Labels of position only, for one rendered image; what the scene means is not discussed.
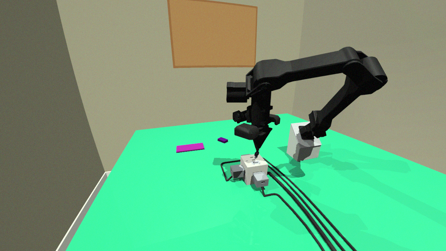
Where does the magenta flat bar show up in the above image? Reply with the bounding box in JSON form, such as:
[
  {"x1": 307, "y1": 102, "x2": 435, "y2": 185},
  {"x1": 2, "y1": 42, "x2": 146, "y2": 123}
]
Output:
[{"x1": 176, "y1": 143, "x2": 204, "y2": 153}]

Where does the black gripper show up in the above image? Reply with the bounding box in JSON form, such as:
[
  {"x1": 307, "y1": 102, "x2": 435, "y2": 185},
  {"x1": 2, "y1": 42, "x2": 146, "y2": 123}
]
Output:
[{"x1": 234, "y1": 103, "x2": 280, "y2": 150}]

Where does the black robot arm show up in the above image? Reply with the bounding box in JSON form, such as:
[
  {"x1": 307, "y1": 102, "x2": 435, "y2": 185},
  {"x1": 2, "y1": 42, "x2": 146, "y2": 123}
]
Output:
[{"x1": 226, "y1": 46, "x2": 388, "y2": 139}]

